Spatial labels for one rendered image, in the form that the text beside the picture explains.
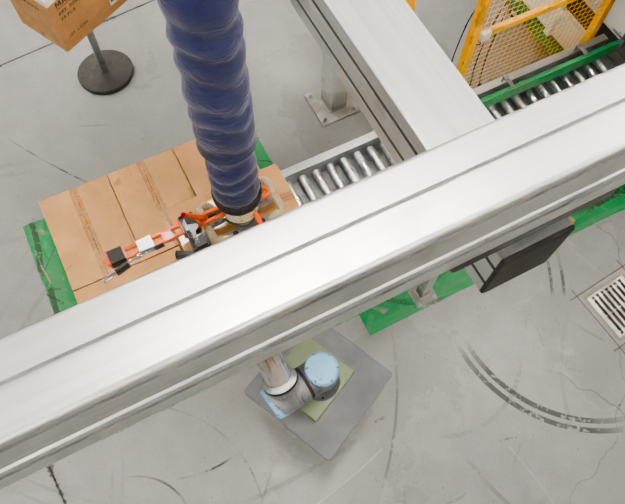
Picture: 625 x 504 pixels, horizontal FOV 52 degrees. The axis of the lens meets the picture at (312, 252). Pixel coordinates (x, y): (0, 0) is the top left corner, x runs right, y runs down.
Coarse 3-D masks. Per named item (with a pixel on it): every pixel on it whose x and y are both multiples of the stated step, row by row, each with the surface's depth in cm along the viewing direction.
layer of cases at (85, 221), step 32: (160, 160) 367; (192, 160) 367; (64, 192) 357; (96, 192) 358; (128, 192) 358; (160, 192) 358; (192, 192) 359; (64, 224) 349; (96, 224) 349; (128, 224) 354; (160, 224) 350; (64, 256) 341; (96, 256) 342; (160, 256) 342; (96, 288) 334
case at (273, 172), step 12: (264, 168) 319; (276, 168) 320; (276, 180) 317; (276, 192) 314; (288, 192) 314; (180, 204) 310; (192, 204) 310; (264, 204) 311; (288, 204) 311; (168, 216) 307; (180, 228) 305; (204, 228) 305; (216, 228) 305; (228, 228) 305; (180, 240) 302
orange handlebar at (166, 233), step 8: (216, 208) 294; (216, 216) 292; (256, 216) 292; (176, 224) 290; (200, 224) 290; (160, 232) 288; (168, 232) 287; (160, 240) 287; (168, 240) 287; (128, 248) 285; (128, 256) 283
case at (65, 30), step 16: (16, 0) 375; (32, 0) 360; (48, 0) 354; (64, 0) 363; (80, 0) 373; (96, 0) 384; (112, 0) 395; (32, 16) 379; (48, 16) 363; (64, 16) 370; (80, 16) 380; (96, 16) 391; (48, 32) 383; (64, 32) 377; (80, 32) 388; (64, 48) 387
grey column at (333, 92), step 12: (324, 60) 414; (324, 72) 424; (324, 84) 434; (336, 84) 420; (324, 96) 444; (336, 96) 432; (348, 96) 453; (312, 108) 448; (324, 108) 449; (336, 108) 445; (348, 108) 449; (336, 120) 445
